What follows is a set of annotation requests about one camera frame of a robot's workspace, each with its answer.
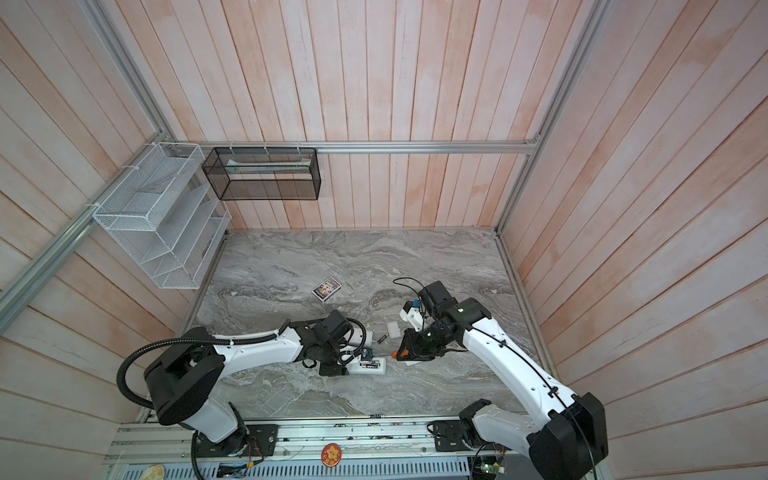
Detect white battery cover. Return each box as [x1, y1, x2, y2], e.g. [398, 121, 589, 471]
[387, 321, 402, 339]

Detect white remote with label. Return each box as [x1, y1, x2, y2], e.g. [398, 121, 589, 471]
[346, 357, 387, 375]

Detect white remote control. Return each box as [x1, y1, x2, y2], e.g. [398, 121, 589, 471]
[348, 327, 372, 347]

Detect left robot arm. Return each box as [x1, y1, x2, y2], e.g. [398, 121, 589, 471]
[144, 310, 371, 456]

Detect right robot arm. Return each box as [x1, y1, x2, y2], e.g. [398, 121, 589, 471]
[393, 282, 609, 479]

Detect red round sticker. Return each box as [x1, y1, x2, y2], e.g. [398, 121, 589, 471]
[321, 443, 342, 468]

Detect black mesh basket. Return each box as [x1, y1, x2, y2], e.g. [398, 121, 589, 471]
[202, 146, 322, 201]

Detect black corrugated cable hose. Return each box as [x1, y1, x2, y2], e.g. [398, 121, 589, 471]
[115, 332, 283, 480]

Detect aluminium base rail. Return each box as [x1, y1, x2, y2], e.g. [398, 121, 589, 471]
[104, 416, 521, 478]

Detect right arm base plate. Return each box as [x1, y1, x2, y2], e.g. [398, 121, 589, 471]
[427, 419, 480, 452]

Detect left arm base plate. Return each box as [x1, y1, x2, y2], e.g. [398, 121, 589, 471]
[194, 424, 279, 458]

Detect white wire mesh shelf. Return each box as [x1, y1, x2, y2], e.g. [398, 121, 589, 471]
[93, 143, 231, 290]

